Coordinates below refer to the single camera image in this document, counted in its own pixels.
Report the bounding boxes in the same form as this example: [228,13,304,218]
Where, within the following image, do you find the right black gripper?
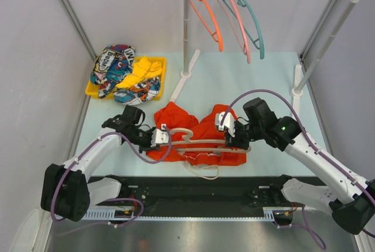
[224,120,263,151]

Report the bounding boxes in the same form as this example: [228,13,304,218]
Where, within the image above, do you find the beige hanger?
[163,128,251,154]

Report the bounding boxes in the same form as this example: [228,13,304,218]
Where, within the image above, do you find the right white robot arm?
[216,98,374,234]

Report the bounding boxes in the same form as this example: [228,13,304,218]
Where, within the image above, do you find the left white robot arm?
[40,106,170,222]

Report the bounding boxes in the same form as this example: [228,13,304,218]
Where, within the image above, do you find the yellow shorts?
[116,56,162,89]

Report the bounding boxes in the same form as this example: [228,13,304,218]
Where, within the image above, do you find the comic print shorts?
[86,45,166,105]

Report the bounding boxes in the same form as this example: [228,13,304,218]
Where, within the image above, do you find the teal hanger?
[234,0,265,60]

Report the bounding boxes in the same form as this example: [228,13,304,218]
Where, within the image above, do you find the pink hanger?
[216,0,251,64]

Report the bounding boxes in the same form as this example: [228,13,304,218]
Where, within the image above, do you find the orange hanger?
[187,0,224,52]

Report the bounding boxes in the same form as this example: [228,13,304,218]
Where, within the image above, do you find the yellow plastic bin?
[84,56,168,100]

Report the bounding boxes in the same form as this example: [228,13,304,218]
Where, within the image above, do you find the white clothes rack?
[168,0,371,125]

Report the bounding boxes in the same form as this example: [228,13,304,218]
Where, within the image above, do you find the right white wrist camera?
[214,112,235,137]

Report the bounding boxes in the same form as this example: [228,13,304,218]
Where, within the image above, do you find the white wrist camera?
[151,124,170,147]
[214,112,235,137]

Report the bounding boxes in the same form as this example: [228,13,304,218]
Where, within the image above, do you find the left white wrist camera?
[151,124,170,147]

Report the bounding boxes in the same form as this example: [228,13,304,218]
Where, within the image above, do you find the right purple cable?
[220,88,375,250]

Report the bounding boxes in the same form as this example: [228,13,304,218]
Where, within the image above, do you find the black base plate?
[99,176,298,219]

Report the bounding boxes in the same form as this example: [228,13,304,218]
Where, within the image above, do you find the white slotted cable duct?
[82,207,292,222]

